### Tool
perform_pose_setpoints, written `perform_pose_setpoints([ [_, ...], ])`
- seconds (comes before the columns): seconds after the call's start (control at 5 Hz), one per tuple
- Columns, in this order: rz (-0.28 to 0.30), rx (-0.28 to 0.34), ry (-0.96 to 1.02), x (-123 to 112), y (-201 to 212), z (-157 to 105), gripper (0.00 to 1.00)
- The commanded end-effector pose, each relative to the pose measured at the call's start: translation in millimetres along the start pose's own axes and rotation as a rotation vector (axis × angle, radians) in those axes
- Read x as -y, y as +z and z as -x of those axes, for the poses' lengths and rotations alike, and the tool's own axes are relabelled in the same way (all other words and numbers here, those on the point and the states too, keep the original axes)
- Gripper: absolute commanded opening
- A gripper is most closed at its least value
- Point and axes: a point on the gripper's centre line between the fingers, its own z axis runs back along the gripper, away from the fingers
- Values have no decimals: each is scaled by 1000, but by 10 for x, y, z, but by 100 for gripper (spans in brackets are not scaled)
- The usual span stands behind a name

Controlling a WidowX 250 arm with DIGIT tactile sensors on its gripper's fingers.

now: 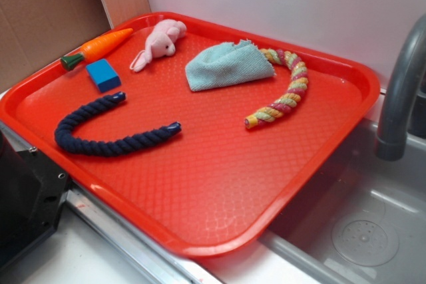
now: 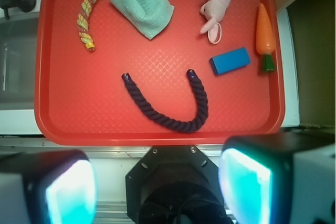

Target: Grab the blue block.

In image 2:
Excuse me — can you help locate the metal sink basin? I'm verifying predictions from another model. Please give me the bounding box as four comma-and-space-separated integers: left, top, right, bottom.
1, 17, 38, 110

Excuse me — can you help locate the teal folded cloth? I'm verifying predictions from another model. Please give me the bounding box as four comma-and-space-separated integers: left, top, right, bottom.
109, 0, 174, 40

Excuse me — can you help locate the red plastic tray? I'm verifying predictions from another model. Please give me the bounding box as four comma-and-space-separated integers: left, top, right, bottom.
34, 0, 285, 146

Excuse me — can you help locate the pink plush bunny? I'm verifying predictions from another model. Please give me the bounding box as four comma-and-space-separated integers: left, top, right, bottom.
200, 0, 231, 45

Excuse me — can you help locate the blue rectangular block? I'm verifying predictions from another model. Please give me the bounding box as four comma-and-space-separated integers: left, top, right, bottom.
209, 47, 251, 76

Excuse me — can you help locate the multicolour twisted rope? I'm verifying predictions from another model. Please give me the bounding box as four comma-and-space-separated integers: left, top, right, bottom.
77, 0, 135, 52

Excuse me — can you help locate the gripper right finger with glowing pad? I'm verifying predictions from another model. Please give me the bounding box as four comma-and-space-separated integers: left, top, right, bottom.
218, 132, 335, 223

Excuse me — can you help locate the orange toy carrot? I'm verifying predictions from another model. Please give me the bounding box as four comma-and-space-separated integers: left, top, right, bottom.
256, 3, 276, 72

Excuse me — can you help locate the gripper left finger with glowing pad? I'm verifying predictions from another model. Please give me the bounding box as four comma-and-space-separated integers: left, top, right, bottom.
1, 150, 98, 223

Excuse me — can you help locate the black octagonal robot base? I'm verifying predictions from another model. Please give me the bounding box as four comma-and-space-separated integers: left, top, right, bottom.
125, 145, 233, 223

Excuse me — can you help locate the dark purple rope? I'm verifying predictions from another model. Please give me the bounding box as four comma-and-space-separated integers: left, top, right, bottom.
121, 69, 209, 133

